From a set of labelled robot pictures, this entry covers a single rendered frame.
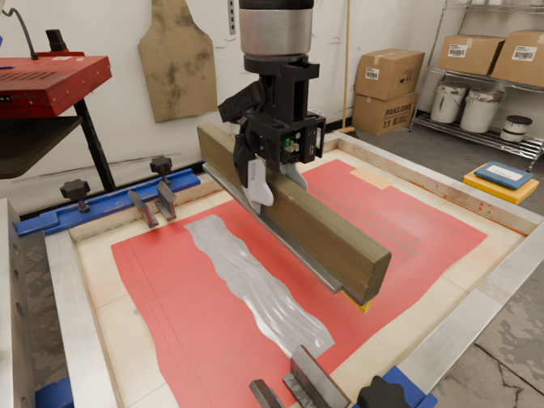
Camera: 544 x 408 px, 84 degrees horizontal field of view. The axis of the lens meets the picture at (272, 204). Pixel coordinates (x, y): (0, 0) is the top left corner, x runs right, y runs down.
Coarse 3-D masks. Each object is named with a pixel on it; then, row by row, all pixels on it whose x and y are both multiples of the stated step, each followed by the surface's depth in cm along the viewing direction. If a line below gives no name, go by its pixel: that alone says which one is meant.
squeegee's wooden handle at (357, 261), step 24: (216, 144) 50; (216, 168) 55; (288, 192) 38; (288, 216) 40; (312, 216) 35; (336, 216) 35; (312, 240) 37; (336, 240) 33; (360, 240) 32; (336, 264) 35; (360, 264) 31; (384, 264) 31; (360, 288) 33
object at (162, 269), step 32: (352, 192) 72; (384, 192) 72; (256, 224) 62; (128, 256) 55; (160, 256) 55; (192, 256) 55; (256, 256) 55; (128, 288) 49; (160, 288) 49; (192, 288) 49
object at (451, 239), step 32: (416, 224) 62; (448, 224) 62; (288, 256) 55; (416, 256) 55; (448, 256) 55; (224, 288) 49; (288, 288) 49; (320, 288) 49; (384, 288) 49; (416, 288) 49; (160, 320) 44; (192, 320) 44; (224, 320) 44; (320, 320) 44; (352, 320) 44; (384, 320) 44; (160, 352) 40; (192, 352) 40; (224, 352) 40; (256, 352) 40; (352, 352) 40; (192, 384) 37; (224, 384) 37
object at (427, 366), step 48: (336, 144) 91; (192, 192) 68; (432, 192) 71; (480, 192) 65; (48, 240) 53; (528, 240) 53; (480, 288) 44; (96, 336) 38; (432, 336) 38; (96, 384) 34; (432, 384) 34
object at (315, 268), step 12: (204, 168) 56; (216, 180) 53; (228, 192) 50; (240, 192) 50; (240, 204) 48; (264, 216) 45; (276, 228) 43; (288, 240) 41; (300, 252) 39; (312, 264) 38; (324, 276) 36; (336, 288) 35
